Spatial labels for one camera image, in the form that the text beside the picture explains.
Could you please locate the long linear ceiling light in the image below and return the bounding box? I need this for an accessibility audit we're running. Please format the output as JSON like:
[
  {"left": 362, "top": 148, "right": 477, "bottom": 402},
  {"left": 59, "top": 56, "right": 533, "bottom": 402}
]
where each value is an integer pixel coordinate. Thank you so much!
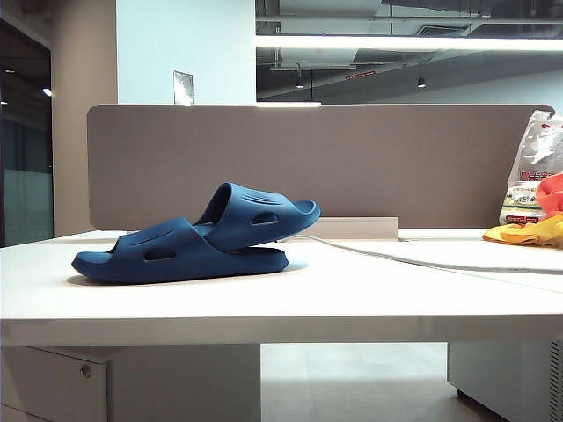
[{"left": 254, "top": 34, "right": 563, "bottom": 53}]

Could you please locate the ceiling air vent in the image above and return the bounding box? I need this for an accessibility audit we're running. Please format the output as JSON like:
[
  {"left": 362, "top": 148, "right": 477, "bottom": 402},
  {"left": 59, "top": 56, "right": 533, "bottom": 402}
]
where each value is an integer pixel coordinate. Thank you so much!
[{"left": 413, "top": 24, "right": 471, "bottom": 38}]

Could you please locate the white vented cabinet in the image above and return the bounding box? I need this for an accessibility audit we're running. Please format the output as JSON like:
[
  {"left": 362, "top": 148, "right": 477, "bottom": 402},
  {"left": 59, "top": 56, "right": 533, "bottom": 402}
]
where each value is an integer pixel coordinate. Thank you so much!
[{"left": 447, "top": 338, "right": 563, "bottom": 422}]

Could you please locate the dark glass door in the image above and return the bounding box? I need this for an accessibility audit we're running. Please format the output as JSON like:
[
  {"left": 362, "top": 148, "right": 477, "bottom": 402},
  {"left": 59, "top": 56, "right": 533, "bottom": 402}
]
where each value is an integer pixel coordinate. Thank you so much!
[{"left": 0, "top": 19, "right": 55, "bottom": 248}]

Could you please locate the blue rubber slipper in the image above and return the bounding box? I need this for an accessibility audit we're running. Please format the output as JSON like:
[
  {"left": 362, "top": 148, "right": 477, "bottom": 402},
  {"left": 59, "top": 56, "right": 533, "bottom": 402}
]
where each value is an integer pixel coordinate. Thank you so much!
[
  {"left": 71, "top": 215, "right": 290, "bottom": 286},
  {"left": 193, "top": 181, "right": 322, "bottom": 254}
]

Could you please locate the white table support panel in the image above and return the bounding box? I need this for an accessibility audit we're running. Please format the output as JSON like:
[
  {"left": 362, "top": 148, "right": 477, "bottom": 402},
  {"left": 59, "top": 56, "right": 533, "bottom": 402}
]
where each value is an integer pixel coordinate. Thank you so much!
[{"left": 107, "top": 343, "right": 262, "bottom": 422}]

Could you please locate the silver wall plate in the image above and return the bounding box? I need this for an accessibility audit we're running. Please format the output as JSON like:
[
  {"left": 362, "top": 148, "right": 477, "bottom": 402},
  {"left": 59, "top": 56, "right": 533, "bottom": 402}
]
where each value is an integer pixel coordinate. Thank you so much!
[{"left": 172, "top": 69, "right": 195, "bottom": 106}]

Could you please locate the clear printed snack bag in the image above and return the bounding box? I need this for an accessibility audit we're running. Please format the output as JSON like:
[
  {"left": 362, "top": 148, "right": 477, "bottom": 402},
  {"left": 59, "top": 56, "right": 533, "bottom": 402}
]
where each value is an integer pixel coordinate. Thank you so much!
[{"left": 498, "top": 109, "right": 563, "bottom": 228}]

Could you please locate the yellow cloth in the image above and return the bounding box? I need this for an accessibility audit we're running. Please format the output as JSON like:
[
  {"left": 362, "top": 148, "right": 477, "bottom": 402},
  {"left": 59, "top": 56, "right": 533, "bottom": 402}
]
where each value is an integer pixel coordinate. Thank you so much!
[{"left": 482, "top": 214, "right": 563, "bottom": 251}]

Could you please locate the grey cable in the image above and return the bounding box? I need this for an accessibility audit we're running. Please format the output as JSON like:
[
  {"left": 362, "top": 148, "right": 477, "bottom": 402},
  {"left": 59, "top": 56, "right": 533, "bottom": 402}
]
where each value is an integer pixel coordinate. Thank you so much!
[{"left": 288, "top": 234, "right": 563, "bottom": 276}]

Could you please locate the white drawer cabinet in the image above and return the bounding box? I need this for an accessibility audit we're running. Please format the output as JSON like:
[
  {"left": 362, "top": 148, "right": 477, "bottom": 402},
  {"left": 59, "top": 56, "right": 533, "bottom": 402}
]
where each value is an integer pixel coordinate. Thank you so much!
[{"left": 0, "top": 345, "right": 111, "bottom": 422}]

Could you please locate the grey-brown desk divider panel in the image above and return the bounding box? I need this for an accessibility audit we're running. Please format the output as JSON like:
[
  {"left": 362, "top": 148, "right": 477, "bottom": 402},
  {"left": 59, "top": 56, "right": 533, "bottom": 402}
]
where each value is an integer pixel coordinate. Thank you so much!
[{"left": 86, "top": 104, "right": 556, "bottom": 232}]

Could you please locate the orange-red cloth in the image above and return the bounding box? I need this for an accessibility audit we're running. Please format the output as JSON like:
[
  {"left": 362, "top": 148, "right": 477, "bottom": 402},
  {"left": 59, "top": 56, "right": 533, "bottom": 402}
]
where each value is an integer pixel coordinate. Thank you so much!
[{"left": 533, "top": 172, "right": 563, "bottom": 221}]

